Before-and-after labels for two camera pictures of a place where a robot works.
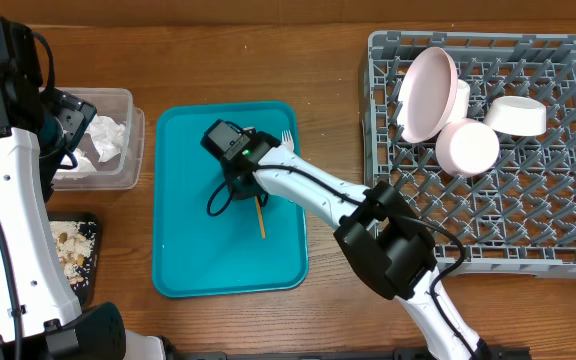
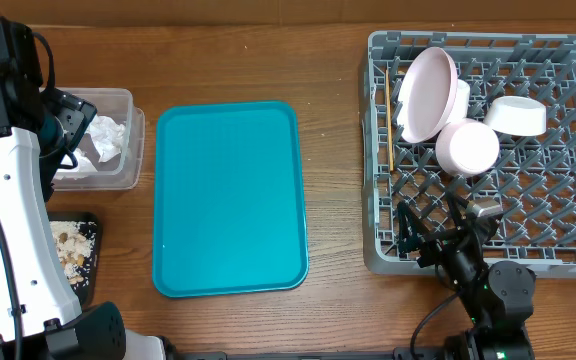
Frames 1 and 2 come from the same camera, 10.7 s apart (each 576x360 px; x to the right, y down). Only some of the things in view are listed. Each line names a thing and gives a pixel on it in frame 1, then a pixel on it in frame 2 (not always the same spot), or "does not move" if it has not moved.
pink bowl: (467, 147) does not move
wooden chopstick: (262, 222) to (389, 118)
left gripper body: (74, 116) does not move
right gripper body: (244, 187) to (465, 265)
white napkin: (107, 137) does not move
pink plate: (427, 94) does not move
